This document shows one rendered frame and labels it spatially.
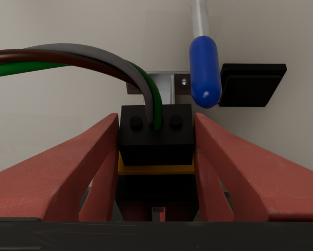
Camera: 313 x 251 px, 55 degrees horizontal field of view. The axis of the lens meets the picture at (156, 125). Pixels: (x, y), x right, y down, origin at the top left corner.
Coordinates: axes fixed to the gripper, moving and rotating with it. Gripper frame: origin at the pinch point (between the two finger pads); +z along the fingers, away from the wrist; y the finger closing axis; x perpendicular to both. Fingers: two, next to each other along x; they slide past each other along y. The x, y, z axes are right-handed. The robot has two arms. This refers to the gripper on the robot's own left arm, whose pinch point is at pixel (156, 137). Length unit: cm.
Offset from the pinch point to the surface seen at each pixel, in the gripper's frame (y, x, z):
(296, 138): -13.1, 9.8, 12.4
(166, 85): -0.7, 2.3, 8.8
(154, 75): 0.1, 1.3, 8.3
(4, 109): 12.2, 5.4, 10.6
